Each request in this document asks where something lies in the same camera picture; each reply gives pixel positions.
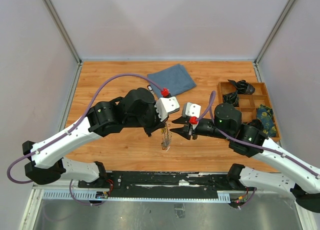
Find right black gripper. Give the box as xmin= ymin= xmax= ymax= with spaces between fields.
xmin=169 ymin=116 xmax=232 ymax=139

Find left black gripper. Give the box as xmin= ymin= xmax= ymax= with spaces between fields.
xmin=125 ymin=101 xmax=170 ymax=137

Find metal key organizer ring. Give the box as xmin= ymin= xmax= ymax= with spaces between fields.
xmin=159 ymin=123 xmax=173 ymax=151

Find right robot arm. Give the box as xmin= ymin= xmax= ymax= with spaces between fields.
xmin=171 ymin=103 xmax=320 ymax=213

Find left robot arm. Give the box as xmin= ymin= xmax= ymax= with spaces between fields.
xmin=22 ymin=88 xmax=180 ymax=188

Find folded blue cloth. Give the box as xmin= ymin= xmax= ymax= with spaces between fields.
xmin=147 ymin=64 xmax=197 ymax=96

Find dark rolled tie middle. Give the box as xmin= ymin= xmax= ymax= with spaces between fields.
xmin=222 ymin=91 xmax=239 ymax=107

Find dark rolled tie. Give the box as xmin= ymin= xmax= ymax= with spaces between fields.
xmin=222 ymin=91 xmax=239 ymax=107
xmin=247 ymin=119 xmax=264 ymax=131
xmin=228 ymin=80 xmax=256 ymax=95

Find wooden compartment tray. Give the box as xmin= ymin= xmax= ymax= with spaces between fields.
xmin=217 ymin=81 xmax=281 ymax=142

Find dark rolled tie top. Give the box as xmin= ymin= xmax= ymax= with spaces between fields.
xmin=228 ymin=80 xmax=256 ymax=95

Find dark rolled tie bottom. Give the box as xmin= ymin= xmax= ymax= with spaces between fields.
xmin=247 ymin=119 xmax=264 ymax=131

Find blue floral rolled tie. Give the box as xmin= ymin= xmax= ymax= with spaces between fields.
xmin=256 ymin=104 xmax=277 ymax=137

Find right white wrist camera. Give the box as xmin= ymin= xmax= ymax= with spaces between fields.
xmin=181 ymin=102 xmax=201 ymax=118

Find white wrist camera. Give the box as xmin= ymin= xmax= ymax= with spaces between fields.
xmin=181 ymin=102 xmax=201 ymax=118
xmin=155 ymin=96 xmax=180 ymax=122

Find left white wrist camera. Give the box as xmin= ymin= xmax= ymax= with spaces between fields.
xmin=155 ymin=96 xmax=180 ymax=122

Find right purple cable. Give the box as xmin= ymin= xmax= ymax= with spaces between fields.
xmin=188 ymin=90 xmax=320 ymax=210

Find purple cable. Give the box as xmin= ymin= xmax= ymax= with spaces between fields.
xmin=188 ymin=90 xmax=320 ymax=210
xmin=6 ymin=73 xmax=171 ymax=206

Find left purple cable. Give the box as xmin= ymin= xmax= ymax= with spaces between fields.
xmin=6 ymin=73 xmax=171 ymax=206

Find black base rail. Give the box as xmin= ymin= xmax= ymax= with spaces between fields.
xmin=78 ymin=171 xmax=247 ymax=200

